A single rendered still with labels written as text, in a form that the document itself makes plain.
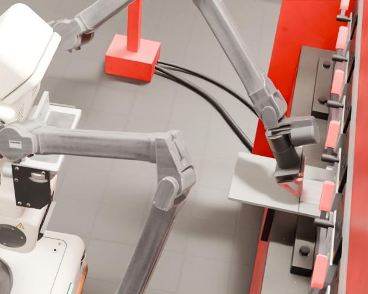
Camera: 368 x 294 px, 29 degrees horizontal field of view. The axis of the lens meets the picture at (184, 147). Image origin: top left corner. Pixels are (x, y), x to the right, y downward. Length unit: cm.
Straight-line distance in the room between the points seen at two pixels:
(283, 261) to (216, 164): 152
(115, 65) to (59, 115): 181
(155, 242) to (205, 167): 185
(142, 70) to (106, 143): 228
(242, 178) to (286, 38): 87
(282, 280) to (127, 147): 62
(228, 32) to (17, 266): 126
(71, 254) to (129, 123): 109
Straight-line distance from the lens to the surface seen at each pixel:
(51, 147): 161
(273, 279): 190
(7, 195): 204
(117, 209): 317
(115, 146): 152
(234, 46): 179
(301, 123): 179
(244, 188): 192
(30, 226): 209
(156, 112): 364
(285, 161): 184
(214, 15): 179
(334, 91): 183
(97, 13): 193
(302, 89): 248
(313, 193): 195
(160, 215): 152
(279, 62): 275
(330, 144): 168
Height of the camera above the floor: 238
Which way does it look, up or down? 43 degrees down
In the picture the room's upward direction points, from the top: 6 degrees clockwise
